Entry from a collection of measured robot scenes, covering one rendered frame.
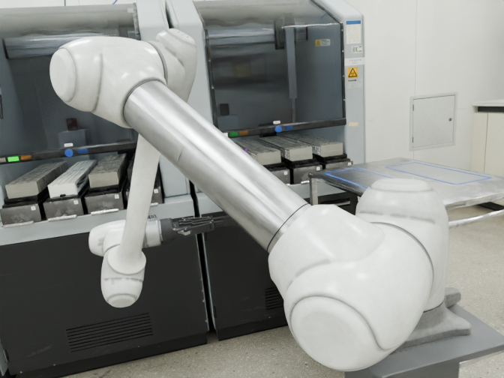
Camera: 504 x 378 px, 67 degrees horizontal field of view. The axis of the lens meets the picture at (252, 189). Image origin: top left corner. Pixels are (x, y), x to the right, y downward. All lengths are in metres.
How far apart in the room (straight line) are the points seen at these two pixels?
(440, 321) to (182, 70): 0.71
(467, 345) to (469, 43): 3.15
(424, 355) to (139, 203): 0.71
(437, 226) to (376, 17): 2.68
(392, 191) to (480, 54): 3.18
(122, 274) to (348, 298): 0.73
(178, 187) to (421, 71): 2.36
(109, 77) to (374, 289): 0.55
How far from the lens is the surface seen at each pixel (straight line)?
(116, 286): 1.08
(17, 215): 1.69
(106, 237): 1.21
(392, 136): 3.33
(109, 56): 0.76
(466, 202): 1.17
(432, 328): 0.78
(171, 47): 0.87
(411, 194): 0.67
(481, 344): 0.80
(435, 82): 3.53
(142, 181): 1.02
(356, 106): 1.87
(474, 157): 3.82
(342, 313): 0.47
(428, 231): 0.67
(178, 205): 1.61
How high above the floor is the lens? 1.15
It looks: 14 degrees down
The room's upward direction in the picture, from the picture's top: 5 degrees counter-clockwise
